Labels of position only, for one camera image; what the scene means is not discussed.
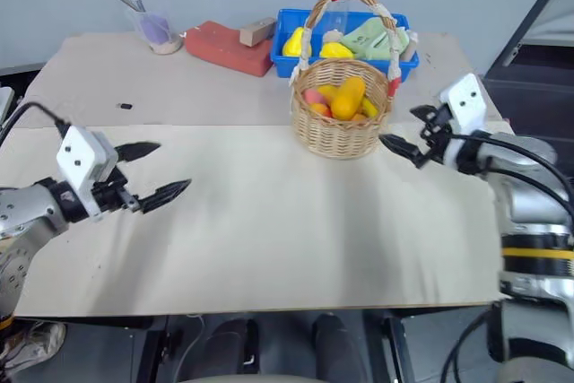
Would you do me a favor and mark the wicker basket with handle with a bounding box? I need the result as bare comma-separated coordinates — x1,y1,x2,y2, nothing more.
288,0,401,160

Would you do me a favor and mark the green plastic item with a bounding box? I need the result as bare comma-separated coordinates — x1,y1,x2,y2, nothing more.
342,16,412,62

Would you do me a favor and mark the clear measuring cup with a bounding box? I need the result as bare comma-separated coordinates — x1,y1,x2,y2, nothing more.
117,0,185,57

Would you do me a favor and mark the purple scoop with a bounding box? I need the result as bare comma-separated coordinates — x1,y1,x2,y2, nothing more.
140,12,172,45

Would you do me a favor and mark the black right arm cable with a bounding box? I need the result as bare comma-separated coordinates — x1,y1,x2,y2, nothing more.
441,131,574,198

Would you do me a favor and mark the red brick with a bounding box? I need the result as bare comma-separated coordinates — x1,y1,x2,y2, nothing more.
184,20,276,78

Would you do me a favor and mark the yellow fruit in basket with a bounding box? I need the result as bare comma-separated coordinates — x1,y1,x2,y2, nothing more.
317,84,347,102

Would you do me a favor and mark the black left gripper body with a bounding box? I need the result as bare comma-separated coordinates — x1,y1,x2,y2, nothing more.
91,161,144,218

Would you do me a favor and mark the dark grey cabinet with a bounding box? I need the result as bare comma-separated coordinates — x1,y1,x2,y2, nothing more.
480,0,574,135

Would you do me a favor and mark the pink peach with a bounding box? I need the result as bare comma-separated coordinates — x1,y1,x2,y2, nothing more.
303,88,331,109

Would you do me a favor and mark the wooden block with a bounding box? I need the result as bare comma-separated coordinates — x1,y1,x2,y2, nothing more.
238,16,277,48

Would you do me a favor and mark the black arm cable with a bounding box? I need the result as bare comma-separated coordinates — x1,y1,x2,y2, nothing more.
441,131,574,198
0,101,72,138

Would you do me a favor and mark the large orange mango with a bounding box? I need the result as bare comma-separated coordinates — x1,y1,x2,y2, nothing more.
331,77,367,121

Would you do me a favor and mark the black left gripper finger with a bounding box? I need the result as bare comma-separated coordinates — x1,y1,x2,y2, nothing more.
135,178,194,215
114,141,162,163

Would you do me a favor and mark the blue plastic bin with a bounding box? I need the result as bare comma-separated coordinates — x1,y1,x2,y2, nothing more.
269,7,421,81

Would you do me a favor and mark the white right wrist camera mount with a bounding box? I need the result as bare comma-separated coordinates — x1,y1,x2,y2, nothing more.
437,72,489,174

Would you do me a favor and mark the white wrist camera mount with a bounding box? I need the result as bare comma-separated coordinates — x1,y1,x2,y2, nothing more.
56,126,120,222
437,72,489,174

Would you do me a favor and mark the crumpled plastic bag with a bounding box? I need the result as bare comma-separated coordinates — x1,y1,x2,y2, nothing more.
0,318,68,382

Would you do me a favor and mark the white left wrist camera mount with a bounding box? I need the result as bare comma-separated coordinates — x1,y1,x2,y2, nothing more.
56,126,120,222

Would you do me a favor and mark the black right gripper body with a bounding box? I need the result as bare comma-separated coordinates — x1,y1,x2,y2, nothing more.
413,103,455,170

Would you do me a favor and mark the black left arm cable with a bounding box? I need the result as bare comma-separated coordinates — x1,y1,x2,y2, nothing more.
0,101,72,138

